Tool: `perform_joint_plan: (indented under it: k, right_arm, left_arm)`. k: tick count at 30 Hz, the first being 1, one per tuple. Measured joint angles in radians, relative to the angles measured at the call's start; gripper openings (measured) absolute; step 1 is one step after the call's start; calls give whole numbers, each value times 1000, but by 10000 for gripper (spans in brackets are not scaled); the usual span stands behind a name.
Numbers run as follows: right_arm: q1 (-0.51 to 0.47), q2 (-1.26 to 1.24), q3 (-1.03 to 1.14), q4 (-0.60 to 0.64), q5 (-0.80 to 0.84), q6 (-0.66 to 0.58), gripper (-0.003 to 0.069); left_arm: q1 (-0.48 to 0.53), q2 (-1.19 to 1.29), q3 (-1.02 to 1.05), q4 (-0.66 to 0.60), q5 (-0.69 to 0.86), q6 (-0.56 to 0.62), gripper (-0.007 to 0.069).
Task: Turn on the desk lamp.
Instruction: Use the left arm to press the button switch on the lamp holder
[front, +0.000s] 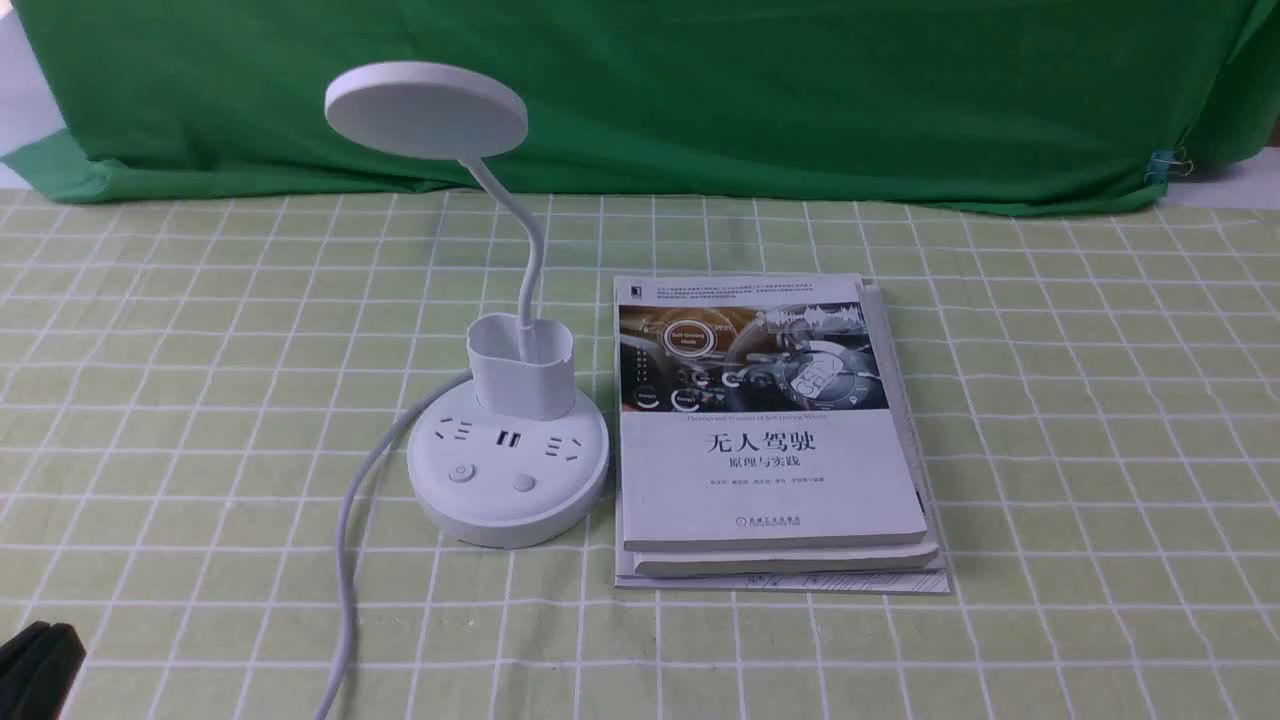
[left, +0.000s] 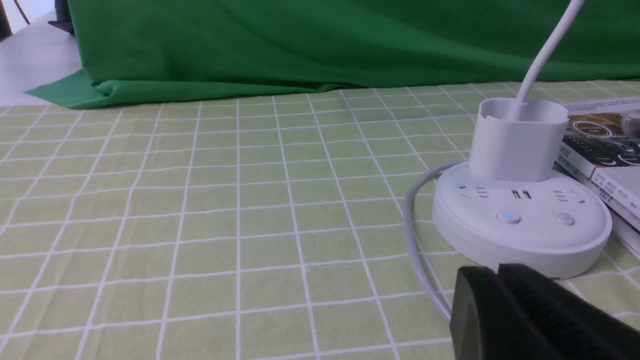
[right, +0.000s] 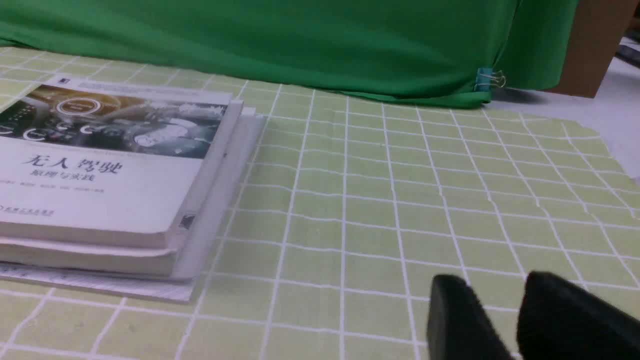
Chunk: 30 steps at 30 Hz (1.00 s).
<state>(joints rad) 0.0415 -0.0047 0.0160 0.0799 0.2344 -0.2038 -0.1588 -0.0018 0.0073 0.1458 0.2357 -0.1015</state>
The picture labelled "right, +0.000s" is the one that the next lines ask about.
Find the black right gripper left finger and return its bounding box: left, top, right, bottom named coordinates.
left=426, top=274, right=512, bottom=360

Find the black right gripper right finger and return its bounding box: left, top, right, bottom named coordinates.
left=516, top=271, right=640, bottom=360

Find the blue binder clip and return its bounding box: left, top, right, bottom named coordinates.
left=473, top=68, right=506, bottom=92

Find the green backdrop cloth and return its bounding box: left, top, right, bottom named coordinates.
left=0, top=0, right=578, bottom=109

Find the white middle book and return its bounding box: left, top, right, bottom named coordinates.
left=1, top=107, right=265, bottom=281

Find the white book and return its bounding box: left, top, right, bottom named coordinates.
left=0, top=210, right=236, bottom=304
left=1, top=107, right=265, bottom=281
left=0, top=75, right=243, bottom=249

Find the brown cardboard box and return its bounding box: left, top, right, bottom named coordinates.
left=546, top=0, right=639, bottom=99

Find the white bottom book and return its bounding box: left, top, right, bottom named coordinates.
left=0, top=210, right=236, bottom=304

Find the white top book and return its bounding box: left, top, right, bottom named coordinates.
left=0, top=75, right=243, bottom=249

